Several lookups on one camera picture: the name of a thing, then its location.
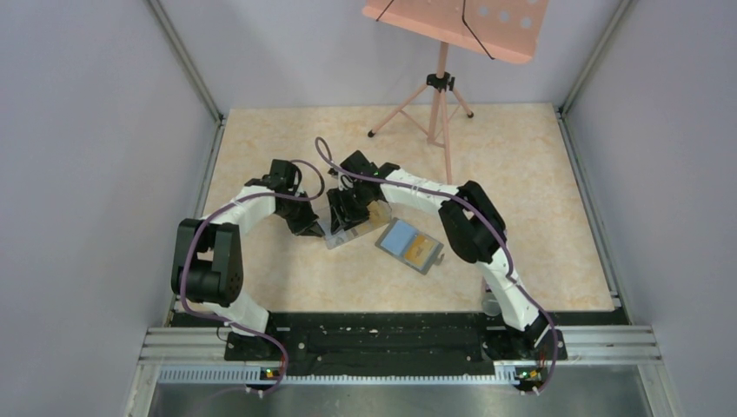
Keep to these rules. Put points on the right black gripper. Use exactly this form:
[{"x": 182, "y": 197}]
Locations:
[{"x": 341, "y": 217}]

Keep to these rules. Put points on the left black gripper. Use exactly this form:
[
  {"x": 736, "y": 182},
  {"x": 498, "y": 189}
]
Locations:
[{"x": 308, "y": 225}]

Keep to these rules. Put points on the clear plastic card box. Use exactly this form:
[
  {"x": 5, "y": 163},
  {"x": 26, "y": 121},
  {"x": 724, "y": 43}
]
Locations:
[{"x": 380, "y": 214}]

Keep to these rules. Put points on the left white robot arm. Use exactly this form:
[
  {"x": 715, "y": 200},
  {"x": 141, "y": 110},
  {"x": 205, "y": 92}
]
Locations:
[{"x": 207, "y": 271}]

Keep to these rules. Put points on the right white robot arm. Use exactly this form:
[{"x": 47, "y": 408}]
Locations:
[{"x": 474, "y": 229}]

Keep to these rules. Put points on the purple glitter microphone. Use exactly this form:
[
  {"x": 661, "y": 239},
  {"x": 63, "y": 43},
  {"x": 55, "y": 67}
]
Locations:
[{"x": 489, "y": 304}]

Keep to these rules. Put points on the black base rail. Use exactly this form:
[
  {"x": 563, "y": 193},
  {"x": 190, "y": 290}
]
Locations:
[{"x": 379, "y": 344}]

